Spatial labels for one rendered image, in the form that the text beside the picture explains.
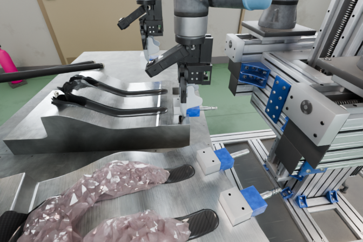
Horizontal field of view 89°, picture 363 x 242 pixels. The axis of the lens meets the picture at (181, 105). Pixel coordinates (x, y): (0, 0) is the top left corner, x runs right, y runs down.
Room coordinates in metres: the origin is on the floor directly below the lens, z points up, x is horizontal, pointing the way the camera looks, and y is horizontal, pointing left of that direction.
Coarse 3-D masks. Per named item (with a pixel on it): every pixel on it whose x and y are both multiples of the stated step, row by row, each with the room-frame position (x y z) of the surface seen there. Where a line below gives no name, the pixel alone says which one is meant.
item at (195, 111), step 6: (174, 102) 0.44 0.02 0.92; (174, 108) 0.42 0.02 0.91; (192, 108) 0.43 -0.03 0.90; (198, 108) 0.43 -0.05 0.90; (204, 108) 0.44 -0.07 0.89; (210, 108) 0.45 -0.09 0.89; (216, 108) 0.45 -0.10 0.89; (174, 114) 0.42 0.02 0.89; (180, 114) 0.42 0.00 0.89; (186, 114) 0.42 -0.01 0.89; (192, 114) 0.42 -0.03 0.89; (198, 114) 0.43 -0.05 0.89
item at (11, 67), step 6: (0, 48) 2.26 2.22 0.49; (0, 54) 2.20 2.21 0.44; (6, 54) 2.25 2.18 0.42; (0, 60) 2.19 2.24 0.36; (6, 60) 2.21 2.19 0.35; (6, 66) 2.19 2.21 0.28; (12, 66) 2.24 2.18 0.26; (6, 72) 2.19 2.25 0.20; (12, 84) 2.16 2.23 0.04; (18, 84) 2.19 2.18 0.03; (24, 84) 2.24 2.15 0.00
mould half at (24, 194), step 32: (128, 160) 0.25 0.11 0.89; (160, 160) 0.28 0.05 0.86; (192, 160) 0.28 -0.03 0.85; (0, 192) 0.17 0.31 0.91; (32, 192) 0.19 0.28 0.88; (160, 192) 0.20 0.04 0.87; (192, 192) 0.21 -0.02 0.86; (96, 224) 0.13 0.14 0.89; (224, 224) 0.15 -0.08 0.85; (256, 224) 0.15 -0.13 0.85
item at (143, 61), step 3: (141, 54) 0.73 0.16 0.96; (141, 57) 0.70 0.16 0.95; (144, 57) 0.70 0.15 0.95; (150, 57) 0.72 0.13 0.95; (153, 57) 0.73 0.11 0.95; (156, 57) 0.73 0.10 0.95; (141, 60) 0.70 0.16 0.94; (144, 60) 0.70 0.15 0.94; (141, 63) 0.70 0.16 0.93; (144, 63) 0.70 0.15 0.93; (141, 66) 0.70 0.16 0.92; (144, 66) 0.70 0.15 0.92
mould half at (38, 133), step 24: (96, 72) 0.61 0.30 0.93; (48, 96) 0.56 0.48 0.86; (96, 96) 0.47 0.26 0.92; (120, 96) 0.52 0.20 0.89; (144, 96) 0.52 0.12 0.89; (168, 96) 0.52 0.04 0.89; (24, 120) 0.43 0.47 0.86; (48, 120) 0.36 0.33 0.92; (72, 120) 0.36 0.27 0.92; (96, 120) 0.38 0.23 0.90; (120, 120) 0.40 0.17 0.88; (144, 120) 0.40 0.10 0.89; (168, 120) 0.39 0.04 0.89; (24, 144) 0.35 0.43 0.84; (48, 144) 0.35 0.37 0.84; (72, 144) 0.36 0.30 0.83; (96, 144) 0.36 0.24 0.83; (120, 144) 0.37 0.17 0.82; (144, 144) 0.37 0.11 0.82; (168, 144) 0.37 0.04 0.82
